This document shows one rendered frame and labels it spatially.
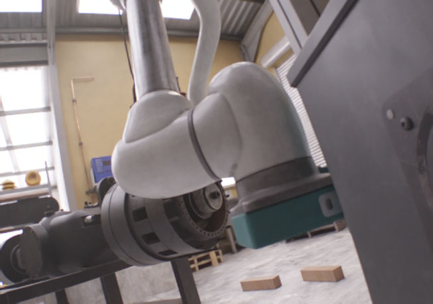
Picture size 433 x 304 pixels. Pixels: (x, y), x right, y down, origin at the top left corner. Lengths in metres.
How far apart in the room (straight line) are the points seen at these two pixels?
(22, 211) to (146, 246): 2.52
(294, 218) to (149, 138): 0.30
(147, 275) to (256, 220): 3.74
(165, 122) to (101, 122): 6.11
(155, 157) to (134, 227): 1.06
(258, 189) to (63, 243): 2.01
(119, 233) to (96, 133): 5.00
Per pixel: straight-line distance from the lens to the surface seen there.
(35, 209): 3.93
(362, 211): 0.27
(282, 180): 0.49
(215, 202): 1.54
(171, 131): 0.56
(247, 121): 0.51
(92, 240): 2.15
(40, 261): 2.48
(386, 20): 0.20
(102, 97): 6.96
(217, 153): 0.52
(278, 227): 0.48
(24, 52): 7.52
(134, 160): 0.59
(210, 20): 0.91
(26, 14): 7.54
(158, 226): 1.48
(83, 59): 7.45
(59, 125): 6.38
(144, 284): 4.17
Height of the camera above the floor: 0.72
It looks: 14 degrees up
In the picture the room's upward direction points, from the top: 17 degrees counter-clockwise
